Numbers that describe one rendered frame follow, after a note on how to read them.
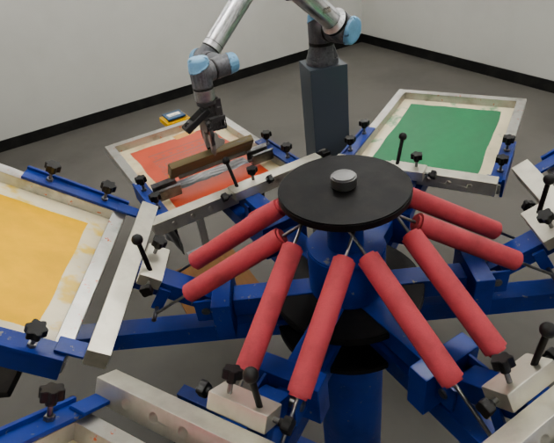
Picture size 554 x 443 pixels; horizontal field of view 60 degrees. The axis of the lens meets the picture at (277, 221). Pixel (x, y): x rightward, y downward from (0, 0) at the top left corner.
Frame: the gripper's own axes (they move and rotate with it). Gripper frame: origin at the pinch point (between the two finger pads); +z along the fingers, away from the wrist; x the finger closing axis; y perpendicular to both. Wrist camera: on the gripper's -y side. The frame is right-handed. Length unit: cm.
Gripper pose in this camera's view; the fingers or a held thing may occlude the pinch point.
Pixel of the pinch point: (210, 150)
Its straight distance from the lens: 188.4
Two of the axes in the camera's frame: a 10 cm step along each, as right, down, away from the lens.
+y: 8.5, -3.8, 3.7
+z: 1.1, 8.1, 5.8
